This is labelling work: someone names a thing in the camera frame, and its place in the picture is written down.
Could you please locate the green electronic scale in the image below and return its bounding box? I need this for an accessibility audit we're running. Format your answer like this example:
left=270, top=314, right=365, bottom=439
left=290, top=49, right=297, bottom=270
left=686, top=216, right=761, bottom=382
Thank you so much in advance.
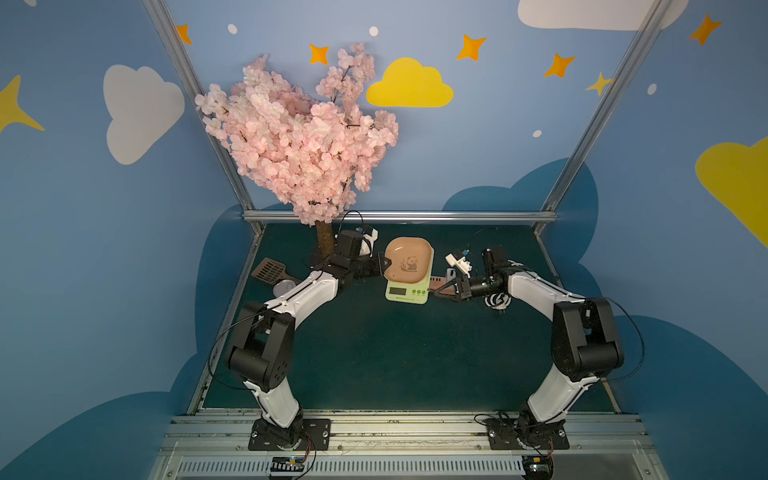
left=385, top=269, right=430, bottom=305

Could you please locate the orange power strip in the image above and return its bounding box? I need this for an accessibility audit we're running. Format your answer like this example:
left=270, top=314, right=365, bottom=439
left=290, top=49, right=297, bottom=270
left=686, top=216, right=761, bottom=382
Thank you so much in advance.
left=429, top=276, right=456, bottom=296

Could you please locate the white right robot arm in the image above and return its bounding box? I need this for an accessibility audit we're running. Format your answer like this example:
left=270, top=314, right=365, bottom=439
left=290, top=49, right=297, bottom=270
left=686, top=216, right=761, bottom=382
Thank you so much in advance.
left=433, top=246, right=624, bottom=429

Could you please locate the pink panda dish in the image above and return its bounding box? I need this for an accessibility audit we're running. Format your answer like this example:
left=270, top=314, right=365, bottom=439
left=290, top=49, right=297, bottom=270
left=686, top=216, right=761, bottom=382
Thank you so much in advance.
left=384, top=237, right=434, bottom=284

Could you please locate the silver tin can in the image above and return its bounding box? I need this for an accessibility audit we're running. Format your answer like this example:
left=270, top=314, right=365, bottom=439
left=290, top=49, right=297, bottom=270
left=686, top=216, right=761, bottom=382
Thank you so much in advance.
left=272, top=279, right=297, bottom=298

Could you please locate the brown litter scoop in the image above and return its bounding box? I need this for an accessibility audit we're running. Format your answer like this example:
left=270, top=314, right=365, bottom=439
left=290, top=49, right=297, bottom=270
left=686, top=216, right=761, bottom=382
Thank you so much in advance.
left=250, top=257, right=300, bottom=286

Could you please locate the pink cherry blossom tree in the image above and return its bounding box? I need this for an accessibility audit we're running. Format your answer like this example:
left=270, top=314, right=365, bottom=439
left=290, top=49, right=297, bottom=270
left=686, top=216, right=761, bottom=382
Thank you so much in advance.
left=194, top=44, right=399, bottom=257

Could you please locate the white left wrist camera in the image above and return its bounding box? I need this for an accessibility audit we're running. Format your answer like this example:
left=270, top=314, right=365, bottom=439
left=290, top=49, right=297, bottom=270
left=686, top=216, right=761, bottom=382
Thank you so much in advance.
left=356, top=225, right=379, bottom=257

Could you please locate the aluminium frame rail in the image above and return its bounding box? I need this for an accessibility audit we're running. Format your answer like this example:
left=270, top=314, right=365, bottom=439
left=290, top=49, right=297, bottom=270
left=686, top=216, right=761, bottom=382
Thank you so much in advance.
left=243, top=210, right=557, bottom=224

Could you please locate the slotted aluminium base rail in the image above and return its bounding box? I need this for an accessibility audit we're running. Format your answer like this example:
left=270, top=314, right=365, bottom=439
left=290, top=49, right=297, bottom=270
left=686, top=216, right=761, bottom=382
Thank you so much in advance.
left=149, top=410, right=668, bottom=479

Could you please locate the aluminium frame post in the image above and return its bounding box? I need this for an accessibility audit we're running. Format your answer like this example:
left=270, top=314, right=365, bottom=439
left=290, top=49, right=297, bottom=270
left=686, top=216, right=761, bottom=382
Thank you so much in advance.
left=540, top=0, right=673, bottom=223

